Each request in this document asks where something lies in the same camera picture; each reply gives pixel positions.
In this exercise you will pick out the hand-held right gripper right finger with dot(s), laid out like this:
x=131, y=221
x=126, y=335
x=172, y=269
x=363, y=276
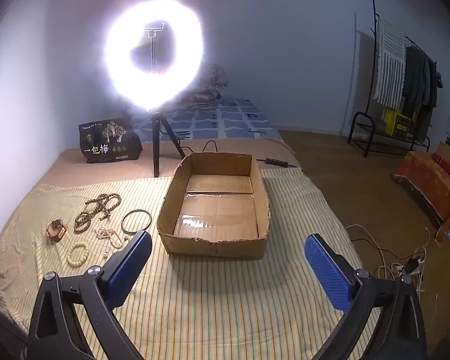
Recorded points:
x=328, y=273

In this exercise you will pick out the black tripod stand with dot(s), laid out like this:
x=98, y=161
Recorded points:
x=156, y=146

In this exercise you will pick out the tan bed sheet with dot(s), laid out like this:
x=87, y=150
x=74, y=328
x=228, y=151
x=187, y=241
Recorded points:
x=116, y=172

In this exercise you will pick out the cardboard box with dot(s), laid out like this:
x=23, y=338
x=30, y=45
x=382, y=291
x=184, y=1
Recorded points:
x=210, y=247

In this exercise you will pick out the white power strip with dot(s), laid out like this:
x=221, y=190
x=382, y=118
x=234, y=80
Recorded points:
x=408, y=266

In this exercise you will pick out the white striped towel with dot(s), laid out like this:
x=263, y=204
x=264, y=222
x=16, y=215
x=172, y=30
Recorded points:
x=390, y=63

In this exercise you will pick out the dark hanging clothes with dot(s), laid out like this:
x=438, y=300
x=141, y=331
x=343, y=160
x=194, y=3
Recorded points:
x=420, y=78

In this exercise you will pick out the yellow crate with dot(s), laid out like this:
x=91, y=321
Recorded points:
x=397, y=123

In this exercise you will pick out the orange cloth covered bench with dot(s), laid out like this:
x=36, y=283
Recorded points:
x=427, y=180

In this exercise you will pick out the black printed snack bag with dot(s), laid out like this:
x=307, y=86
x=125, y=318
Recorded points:
x=105, y=146

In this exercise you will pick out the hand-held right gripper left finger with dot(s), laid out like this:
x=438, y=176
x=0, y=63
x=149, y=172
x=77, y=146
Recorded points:
x=129, y=266

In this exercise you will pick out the folded floral quilt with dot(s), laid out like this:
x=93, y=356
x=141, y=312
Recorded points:
x=210, y=82

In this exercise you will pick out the black metal clothes rack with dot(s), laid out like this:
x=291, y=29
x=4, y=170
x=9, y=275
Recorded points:
x=360, y=116

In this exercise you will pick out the blue checked bedsheet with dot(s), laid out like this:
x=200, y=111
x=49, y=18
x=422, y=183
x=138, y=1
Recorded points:
x=228, y=120

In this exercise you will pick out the thin black bangle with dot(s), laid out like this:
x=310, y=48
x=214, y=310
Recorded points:
x=137, y=210

